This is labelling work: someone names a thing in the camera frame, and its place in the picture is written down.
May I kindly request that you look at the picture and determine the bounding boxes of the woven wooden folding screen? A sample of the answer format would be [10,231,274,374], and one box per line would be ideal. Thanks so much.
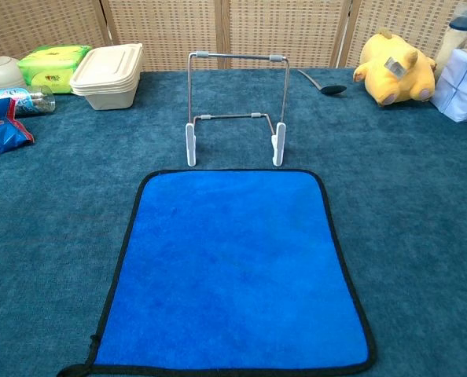
[0,0,467,74]

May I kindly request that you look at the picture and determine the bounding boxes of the clear plastic bottle blue label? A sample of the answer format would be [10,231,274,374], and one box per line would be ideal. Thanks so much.
[0,85,57,118]

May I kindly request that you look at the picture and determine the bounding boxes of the baby bottle with blue cap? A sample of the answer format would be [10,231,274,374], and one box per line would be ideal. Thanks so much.
[433,4,467,79]

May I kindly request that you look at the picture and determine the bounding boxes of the white blue wet wipes pack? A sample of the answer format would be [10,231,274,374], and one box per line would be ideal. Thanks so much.
[429,43,467,123]

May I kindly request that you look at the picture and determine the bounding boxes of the yellow plush toy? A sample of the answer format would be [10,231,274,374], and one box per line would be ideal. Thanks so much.
[352,27,438,108]

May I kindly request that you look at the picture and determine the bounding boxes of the beige bowl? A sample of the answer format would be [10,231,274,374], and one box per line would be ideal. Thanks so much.
[0,56,27,95]

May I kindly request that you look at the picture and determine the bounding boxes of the metal wire rack white feet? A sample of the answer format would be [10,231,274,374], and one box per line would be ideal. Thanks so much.
[185,50,290,167]

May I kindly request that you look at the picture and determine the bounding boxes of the green tissue pack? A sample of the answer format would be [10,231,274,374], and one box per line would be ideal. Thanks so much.
[17,44,93,95]

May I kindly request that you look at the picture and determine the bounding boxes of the beige lidded lunch box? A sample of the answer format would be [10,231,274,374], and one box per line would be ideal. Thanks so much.
[69,42,144,112]

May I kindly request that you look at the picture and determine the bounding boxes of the blue towel with black trim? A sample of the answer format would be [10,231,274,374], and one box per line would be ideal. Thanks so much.
[56,167,378,377]

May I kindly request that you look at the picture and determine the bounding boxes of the dark metal spoon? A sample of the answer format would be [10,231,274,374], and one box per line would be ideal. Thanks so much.
[297,68,347,97]

